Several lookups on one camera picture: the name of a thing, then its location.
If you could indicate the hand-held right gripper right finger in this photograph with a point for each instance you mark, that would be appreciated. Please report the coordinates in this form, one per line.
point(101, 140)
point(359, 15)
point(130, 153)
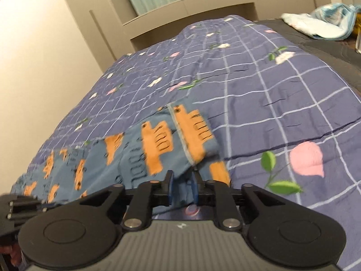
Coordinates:
point(194, 189)

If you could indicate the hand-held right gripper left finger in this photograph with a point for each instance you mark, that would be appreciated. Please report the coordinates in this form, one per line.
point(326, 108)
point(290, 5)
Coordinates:
point(169, 188)

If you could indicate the purple checked floral quilt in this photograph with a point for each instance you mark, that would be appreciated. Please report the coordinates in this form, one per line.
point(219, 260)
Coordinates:
point(253, 104)

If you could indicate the light blue white cloth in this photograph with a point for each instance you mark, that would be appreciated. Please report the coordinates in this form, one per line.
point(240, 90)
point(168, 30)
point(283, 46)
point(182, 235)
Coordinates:
point(324, 19)

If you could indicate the beige headboard cabinet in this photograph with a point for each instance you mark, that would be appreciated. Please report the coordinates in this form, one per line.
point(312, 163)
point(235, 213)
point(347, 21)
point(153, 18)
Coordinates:
point(112, 8)

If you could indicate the yellow container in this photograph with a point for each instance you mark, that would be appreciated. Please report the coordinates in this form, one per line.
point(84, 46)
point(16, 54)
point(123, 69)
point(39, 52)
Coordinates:
point(358, 25)

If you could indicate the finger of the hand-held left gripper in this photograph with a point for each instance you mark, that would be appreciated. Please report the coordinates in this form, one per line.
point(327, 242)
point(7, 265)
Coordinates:
point(33, 202)

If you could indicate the blue pants with orange print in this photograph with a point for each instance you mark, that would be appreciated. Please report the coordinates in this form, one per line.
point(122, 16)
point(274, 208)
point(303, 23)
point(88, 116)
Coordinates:
point(132, 158)

